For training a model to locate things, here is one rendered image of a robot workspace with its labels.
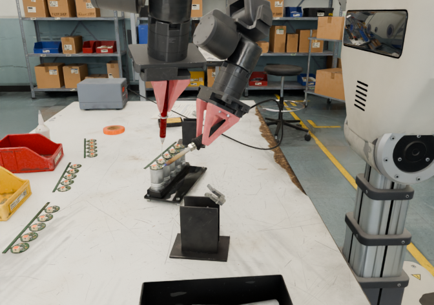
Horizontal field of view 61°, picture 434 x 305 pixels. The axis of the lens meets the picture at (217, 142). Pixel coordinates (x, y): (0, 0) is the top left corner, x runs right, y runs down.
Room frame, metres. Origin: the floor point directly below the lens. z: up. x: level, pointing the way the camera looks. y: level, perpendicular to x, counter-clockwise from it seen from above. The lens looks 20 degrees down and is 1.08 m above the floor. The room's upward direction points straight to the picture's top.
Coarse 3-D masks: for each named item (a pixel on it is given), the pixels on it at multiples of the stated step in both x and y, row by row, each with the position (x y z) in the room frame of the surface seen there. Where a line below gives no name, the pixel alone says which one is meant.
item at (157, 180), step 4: (152, 172) 0.60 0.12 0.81; (156, 172) 0.60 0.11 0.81; (160, 172) 0.61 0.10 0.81; (152, 176) 0.60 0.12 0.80; (156, 176) 0.60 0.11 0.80; (160, 176) 0.61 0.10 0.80; (152, 180) 0.60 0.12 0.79; (156, 180) 0.60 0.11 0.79; (160, 180) 0.61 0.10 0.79; (152, 184) 0.61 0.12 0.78; (156, 184) 0.60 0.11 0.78; (160, 184) 0.61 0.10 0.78; (152, 188) 0.61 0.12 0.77; (156, 188) 0.60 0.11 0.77; (160, 188) 0.61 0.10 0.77
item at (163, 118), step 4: (168, 80) 0.55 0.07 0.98; (168, 84) 0.55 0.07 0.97; (168, 88) 0.56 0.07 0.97; (168, 92) 0.56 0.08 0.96; (168, 96) 0.56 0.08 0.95; (164, 104) 0.56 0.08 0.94; (164, 108) 0.56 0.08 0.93; (164, 112) 0.57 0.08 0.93; (160, 116) 0.57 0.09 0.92; (164, 116) 0.57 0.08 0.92; (168, 116) 0.57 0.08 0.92; (160, 120) 0.58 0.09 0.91; (164, 120) 0.57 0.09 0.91; (160, 124) 0.58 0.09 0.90; (164, 124) 0.58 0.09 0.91; (160, 128) 0.58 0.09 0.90; (164, 128) 0.58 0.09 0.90; (160, 132) 0.58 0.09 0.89; (164, 132) 0.58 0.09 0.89; (160, 136) 0.58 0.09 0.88; (164, 136) 0.58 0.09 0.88
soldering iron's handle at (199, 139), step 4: (244, 112) 0.69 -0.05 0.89; (224, 120) 0.67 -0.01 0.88; (216, 124) 0.67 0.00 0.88; (220, 124) 0.67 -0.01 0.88; (212, 128) 0.66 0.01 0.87; (216, 128) 0.66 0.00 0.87; (212, 132) 0.66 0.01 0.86; (200, 136) 0.65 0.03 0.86; (192, 140) 0.64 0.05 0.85; (196, 140) 0.64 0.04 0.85; (200, 140) 0.64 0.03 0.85; (196, 144) 0.64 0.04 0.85; (200, 144) 0.64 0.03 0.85; (200, 148) 0.64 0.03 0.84
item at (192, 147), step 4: (192, 144) 0.64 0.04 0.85; (188, 148) 0.64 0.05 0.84; (192, 148) 0.64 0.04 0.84; (196, 148) 0.64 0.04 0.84; (180, 152) 0.63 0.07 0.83; (184, 152) 0.63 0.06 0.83; (176, 156) 0.62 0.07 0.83; (180, 156) 0.63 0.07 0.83; (168, 160) 0.62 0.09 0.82; (172, 160) 0.62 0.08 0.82; (168, 164) 0.61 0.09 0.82
